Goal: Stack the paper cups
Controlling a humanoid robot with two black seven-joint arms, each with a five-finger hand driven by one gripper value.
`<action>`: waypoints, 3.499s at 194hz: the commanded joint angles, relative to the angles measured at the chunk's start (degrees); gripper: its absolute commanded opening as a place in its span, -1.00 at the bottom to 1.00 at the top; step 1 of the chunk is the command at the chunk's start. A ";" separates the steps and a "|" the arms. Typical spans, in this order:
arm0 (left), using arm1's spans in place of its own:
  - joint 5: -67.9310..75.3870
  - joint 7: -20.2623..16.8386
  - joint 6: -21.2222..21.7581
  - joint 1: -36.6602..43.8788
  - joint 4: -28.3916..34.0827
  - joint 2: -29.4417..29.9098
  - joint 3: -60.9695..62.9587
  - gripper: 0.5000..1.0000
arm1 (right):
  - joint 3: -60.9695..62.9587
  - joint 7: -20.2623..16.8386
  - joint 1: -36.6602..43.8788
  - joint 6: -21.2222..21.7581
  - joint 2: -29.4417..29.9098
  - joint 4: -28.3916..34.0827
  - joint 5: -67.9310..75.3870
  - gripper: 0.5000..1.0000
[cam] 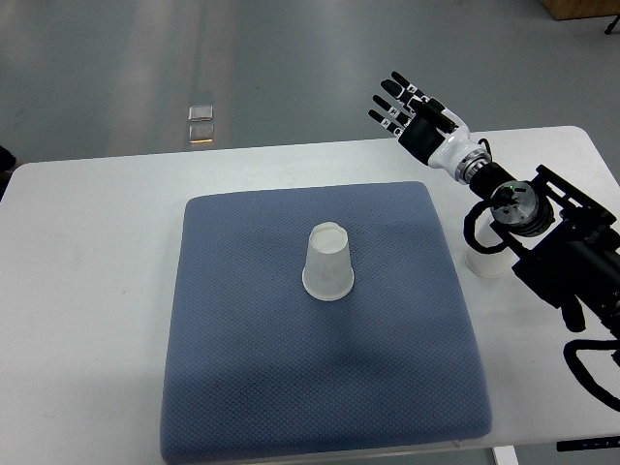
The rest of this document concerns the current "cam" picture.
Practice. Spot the blue square cushion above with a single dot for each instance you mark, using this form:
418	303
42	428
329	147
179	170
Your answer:
257	367

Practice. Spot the upper metal floor plate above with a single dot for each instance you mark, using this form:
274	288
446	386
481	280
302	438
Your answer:
200	113

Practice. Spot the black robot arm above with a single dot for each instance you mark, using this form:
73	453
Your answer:
566	247

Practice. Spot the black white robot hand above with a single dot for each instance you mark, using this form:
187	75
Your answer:
429	131

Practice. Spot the white paper cup on cushion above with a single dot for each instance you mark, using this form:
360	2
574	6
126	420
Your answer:
328	274

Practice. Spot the lower metal floor plate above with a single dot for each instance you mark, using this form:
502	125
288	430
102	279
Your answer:
201	133

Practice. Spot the white paper cup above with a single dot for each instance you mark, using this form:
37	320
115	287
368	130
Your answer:
328	274
488	265

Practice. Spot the metal floor plate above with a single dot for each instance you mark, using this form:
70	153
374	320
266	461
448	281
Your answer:
200	113
201	133

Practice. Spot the black tripod leg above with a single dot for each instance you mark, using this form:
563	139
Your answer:
610	28

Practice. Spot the black table control panel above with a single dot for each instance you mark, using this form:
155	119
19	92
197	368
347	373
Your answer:
612	442

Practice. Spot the dark object at left edge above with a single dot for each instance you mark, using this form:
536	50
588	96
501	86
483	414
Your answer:
7	160

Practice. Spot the wooden box in corner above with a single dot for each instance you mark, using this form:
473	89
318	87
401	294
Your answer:
580	9

